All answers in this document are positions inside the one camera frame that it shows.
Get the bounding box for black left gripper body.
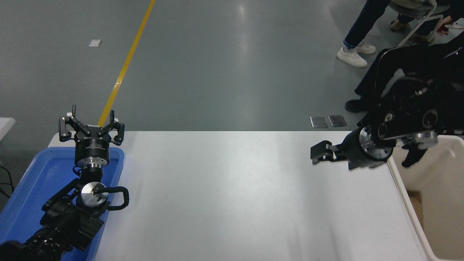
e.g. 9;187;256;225
75;125;110;162

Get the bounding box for white frame chair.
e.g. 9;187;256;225
390;0;444;46

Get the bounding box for black floor cable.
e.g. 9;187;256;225
0;163;15;200

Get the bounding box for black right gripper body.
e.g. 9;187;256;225
341;127;385;170

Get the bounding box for yellow floor tape line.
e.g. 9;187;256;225
97;0;156;127

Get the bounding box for person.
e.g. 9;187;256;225
344;43;464;113
391;0;464;43
336;0;390;69

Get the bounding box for white side table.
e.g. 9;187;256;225
0;117;16;140

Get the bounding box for person's hand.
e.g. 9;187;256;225
436;16;452;36

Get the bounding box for large pale bin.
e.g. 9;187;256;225
387;135;464;261

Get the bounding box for blue plastic tray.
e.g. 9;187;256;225
0;147;125;261

